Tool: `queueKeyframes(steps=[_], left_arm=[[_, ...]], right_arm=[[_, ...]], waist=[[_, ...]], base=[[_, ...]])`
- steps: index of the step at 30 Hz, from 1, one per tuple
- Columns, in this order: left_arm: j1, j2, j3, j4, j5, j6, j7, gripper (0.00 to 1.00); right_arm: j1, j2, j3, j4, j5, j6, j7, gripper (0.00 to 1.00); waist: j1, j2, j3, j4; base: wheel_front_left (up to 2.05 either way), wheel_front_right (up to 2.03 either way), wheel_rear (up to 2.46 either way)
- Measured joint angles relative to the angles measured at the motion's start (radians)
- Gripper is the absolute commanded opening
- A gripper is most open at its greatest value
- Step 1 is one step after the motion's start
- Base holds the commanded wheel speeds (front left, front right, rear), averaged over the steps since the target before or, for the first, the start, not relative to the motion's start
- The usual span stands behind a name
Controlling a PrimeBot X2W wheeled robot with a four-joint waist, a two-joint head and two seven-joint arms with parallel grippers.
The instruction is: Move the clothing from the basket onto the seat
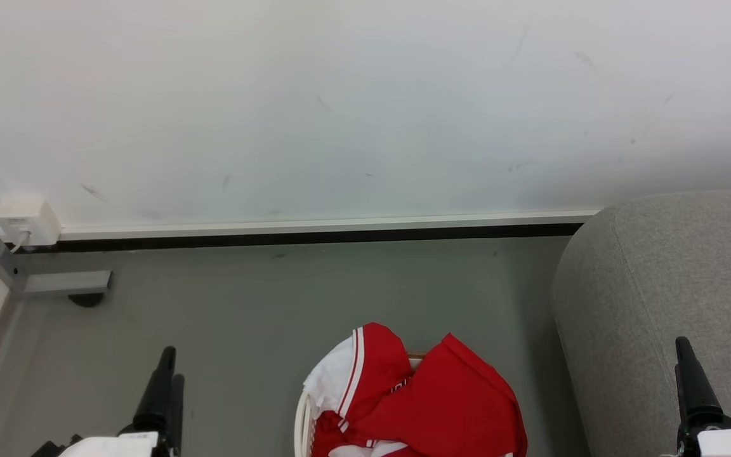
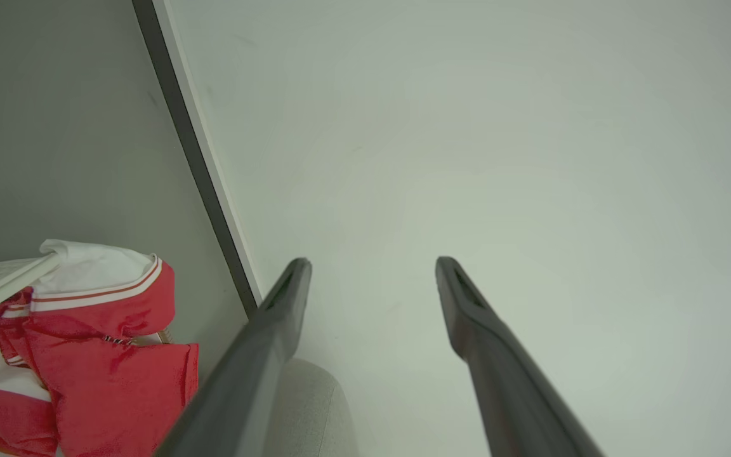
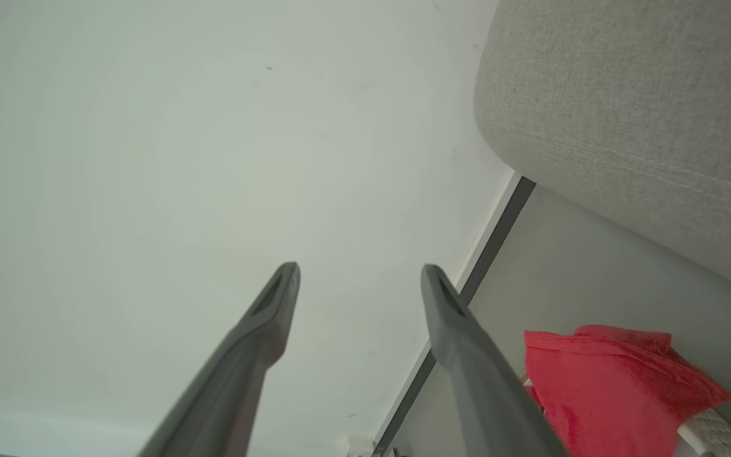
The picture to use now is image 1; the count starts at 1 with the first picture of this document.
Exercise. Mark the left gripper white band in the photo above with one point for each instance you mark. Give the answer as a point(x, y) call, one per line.
point(118, 445)

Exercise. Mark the red and white garment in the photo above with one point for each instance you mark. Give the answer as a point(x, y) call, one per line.
point(432, 406)

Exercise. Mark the grey fabric sofa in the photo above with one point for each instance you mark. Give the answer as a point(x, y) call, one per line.
point(645, 298)

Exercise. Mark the white laundry basket brown rim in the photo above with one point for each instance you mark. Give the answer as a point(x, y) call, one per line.
point(302, 425)

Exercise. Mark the white baseboard strip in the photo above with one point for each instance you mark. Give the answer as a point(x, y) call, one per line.
point(315, 225)

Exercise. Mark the black frame foot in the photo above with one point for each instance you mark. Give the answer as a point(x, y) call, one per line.
point(86, 299)

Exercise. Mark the white wall socket box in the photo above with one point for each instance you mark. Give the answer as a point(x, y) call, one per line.
point(26, 219)

